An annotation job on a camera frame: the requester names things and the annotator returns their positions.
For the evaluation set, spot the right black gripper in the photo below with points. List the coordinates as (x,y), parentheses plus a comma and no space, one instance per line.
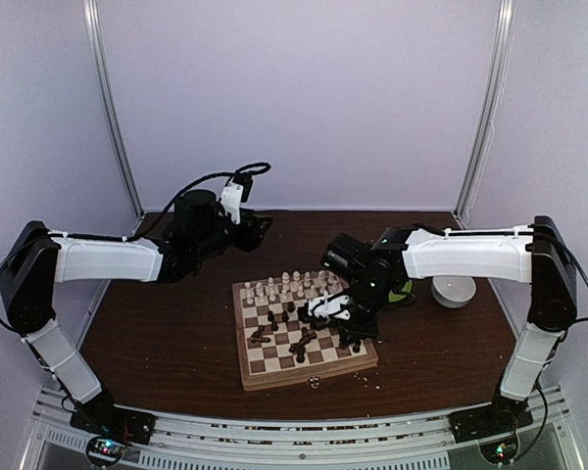
(365,331)

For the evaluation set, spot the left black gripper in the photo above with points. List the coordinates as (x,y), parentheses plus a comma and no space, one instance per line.
(252,235)

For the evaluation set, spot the wooden chess board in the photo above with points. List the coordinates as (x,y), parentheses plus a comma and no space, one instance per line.
(278,345)

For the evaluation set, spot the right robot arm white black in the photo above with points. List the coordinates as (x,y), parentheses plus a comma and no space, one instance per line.
(534,254)

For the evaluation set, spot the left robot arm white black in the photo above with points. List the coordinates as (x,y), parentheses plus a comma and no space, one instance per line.
(203,226)

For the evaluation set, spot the white chess pieces row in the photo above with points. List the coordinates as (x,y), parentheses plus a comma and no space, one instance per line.
(295,286)

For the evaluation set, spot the dark queen chess piece lying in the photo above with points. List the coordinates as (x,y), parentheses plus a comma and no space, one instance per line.
(258,336)

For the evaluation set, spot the green plate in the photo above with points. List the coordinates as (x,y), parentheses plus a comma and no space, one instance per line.
(402,296)

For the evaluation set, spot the white bowl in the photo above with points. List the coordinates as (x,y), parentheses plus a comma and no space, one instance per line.
(452,291)

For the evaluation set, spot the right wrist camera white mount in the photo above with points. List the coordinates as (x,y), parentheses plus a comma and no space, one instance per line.
(325,308)

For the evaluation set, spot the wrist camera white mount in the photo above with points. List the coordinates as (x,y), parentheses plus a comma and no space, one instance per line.
(325,308)
(235,192)

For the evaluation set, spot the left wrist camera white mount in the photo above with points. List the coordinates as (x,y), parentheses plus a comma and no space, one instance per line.
(235,192)

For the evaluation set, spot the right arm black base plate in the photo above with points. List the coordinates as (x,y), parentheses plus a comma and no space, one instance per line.
(485,422)

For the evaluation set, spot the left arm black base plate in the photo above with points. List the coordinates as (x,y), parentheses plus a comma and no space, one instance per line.
(124,425)

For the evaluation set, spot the left aluminium frame post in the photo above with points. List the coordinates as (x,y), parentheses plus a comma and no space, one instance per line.
(96,40)

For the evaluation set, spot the aluminium frame post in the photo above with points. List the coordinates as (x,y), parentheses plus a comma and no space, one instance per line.
(484,132)
(96,40)

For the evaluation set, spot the front aluminium rail base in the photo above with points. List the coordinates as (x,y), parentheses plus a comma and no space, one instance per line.
(414,441)

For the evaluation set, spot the right aluminium frame post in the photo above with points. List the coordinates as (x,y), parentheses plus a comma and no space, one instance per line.
(484,132)

